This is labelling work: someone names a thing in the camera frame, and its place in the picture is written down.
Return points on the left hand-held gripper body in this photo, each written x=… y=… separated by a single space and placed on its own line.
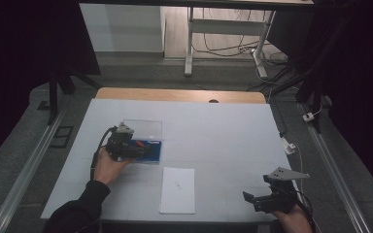
x=120 y=142

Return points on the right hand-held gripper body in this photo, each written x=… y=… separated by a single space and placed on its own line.
x=280 y=194

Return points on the red stamp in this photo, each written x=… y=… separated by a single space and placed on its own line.
x=139 y=143

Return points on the blue case with clear lid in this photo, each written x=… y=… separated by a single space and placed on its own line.
x=150 y=131

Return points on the white paper sheet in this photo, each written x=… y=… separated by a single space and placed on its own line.
x=178 y=197

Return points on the person's left hand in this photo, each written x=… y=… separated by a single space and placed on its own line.
x=108 y=169

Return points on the person's right hand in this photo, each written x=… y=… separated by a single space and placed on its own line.
x=293 y=221

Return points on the white power adapter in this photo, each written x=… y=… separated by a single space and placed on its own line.
x=289 y=147

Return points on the white table cover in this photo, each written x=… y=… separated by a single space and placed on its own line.
x=223 y=136

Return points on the black metal stand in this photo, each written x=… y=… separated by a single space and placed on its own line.
x=314 y=87
x=53 y=93

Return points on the dark curtain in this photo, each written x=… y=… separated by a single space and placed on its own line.
x=19 y=48
x=362 y=81

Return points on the aluminium rail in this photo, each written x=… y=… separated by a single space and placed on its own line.
x=26 y=171
x=333 y=168

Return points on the black rectangular floor frame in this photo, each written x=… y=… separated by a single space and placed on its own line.
x=54 y=137

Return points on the white desk frame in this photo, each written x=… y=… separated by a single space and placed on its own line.
x=223 y=27

